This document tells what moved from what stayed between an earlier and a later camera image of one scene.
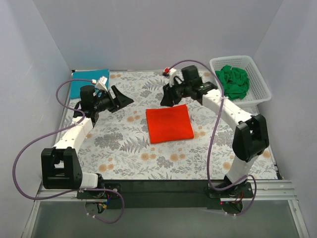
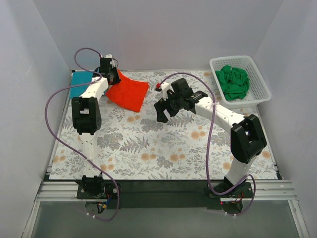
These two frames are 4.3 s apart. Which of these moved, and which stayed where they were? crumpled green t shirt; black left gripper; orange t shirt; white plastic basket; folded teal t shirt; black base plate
Moved: black left gripper; orange t shirt
Stayed: white plastic basket; crumpled green t shirt; folded teal t shirt; black base plate
